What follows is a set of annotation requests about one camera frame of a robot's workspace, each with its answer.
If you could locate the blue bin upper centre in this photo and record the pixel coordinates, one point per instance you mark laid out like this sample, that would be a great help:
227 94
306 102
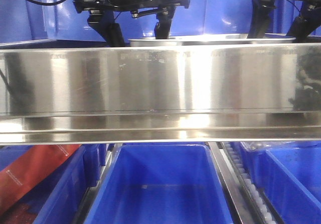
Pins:
62 22

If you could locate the blue bin upper left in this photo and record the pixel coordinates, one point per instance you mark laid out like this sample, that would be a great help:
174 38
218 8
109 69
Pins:
21 21

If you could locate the steel divider rail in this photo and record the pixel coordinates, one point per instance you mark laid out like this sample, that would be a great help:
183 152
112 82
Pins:
237 203

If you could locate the blue bin lower right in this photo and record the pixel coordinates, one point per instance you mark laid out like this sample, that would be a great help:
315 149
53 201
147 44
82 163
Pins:
289 177

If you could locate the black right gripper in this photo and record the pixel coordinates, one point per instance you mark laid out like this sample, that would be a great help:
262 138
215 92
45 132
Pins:
303 25

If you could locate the stainless steel shelf rail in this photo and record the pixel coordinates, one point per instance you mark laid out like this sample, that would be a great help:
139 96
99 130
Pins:
183 93

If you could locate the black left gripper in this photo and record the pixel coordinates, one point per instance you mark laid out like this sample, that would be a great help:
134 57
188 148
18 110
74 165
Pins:
102 20

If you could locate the blue bin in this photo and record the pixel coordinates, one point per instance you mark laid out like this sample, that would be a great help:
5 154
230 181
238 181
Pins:
62 22
283 15
289 177
57 198
21 21
161 184

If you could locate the red cardboard package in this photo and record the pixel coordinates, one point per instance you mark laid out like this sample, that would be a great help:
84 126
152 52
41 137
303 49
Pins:
22 175

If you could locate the silver metal tray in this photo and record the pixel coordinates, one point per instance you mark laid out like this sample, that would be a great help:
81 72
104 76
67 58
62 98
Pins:
210 39

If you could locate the blue bin lower left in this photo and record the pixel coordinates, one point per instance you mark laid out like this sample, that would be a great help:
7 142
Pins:
57 198

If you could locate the blue bin upper right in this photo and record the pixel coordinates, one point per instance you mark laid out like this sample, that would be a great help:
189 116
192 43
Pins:
283 15

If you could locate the blue bin lower centre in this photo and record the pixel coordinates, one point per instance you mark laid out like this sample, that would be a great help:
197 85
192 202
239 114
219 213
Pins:
161 184

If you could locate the clear plastic wrapper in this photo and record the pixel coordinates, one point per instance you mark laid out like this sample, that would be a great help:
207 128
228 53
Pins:
263 145

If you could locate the white roller track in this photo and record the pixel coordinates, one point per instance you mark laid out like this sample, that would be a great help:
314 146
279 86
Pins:
254 198

